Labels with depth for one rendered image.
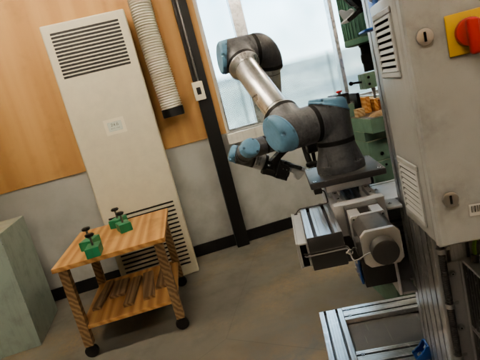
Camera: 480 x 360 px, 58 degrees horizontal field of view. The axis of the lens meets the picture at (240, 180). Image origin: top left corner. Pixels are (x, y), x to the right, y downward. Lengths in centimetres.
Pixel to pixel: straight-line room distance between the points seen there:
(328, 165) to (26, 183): 242
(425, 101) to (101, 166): 238
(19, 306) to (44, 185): 90
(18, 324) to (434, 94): 256
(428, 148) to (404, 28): 21
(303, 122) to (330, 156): 14
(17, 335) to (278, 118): 216
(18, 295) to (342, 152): 209
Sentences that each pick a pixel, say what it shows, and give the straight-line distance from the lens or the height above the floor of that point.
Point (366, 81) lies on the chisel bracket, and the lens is 204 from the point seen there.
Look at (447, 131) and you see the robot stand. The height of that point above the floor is 98.
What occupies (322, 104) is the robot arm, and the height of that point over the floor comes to 103.
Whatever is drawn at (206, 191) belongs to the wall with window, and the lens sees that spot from 325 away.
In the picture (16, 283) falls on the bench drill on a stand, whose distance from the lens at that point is 281.
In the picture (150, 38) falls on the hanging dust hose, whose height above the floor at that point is 160.
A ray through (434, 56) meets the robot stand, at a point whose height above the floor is 110.
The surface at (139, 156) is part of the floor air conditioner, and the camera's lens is 290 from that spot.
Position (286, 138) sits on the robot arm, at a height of 97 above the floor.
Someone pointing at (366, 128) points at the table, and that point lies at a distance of 183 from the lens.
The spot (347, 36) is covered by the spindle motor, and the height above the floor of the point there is 124.
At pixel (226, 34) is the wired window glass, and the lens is 334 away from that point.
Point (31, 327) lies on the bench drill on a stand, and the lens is 290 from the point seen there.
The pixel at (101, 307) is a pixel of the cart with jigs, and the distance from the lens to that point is 258.
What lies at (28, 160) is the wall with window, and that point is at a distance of 331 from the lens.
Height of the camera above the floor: 113
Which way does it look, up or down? 11 degrees down
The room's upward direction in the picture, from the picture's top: 14 degrees counter-clockwise
